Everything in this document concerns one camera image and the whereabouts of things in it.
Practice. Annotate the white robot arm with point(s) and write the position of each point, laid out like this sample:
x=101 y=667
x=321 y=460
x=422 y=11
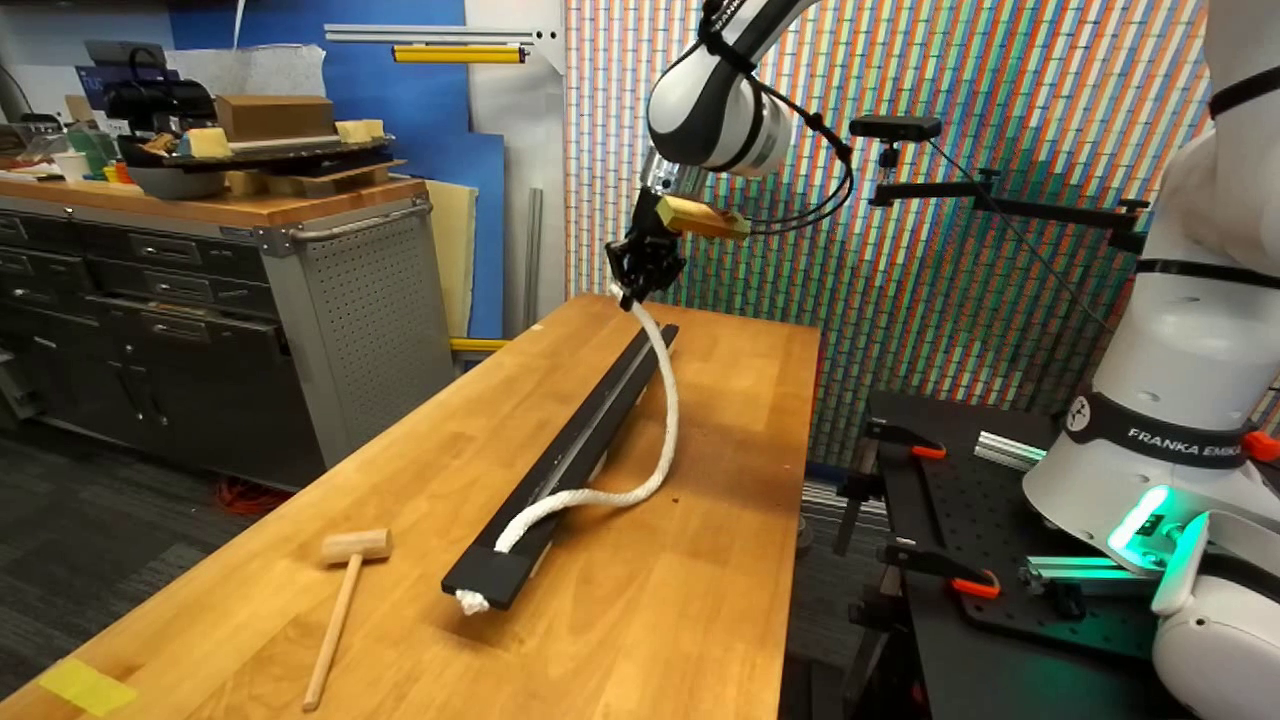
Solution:
x=1152 y=452

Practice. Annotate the wooden box on cabinet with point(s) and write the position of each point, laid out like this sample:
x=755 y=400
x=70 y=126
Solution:
x=273 y=119

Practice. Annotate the yellow tape square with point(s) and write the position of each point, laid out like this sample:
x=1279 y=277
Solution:
x=85 y=685

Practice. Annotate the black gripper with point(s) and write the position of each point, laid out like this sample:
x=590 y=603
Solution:
x=645 y=254

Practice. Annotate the long black strip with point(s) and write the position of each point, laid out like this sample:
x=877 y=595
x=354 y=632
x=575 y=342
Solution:
x=563 y=476

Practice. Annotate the grey perforated metal cabinet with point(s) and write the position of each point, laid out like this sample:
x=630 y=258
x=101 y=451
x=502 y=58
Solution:
x=243 y=337

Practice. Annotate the small wooden mallet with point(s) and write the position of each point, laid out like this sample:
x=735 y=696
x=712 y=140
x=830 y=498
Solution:
x=351 y=553

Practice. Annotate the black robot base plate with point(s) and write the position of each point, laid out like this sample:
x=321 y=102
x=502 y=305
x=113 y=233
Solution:
x=1027 y=653

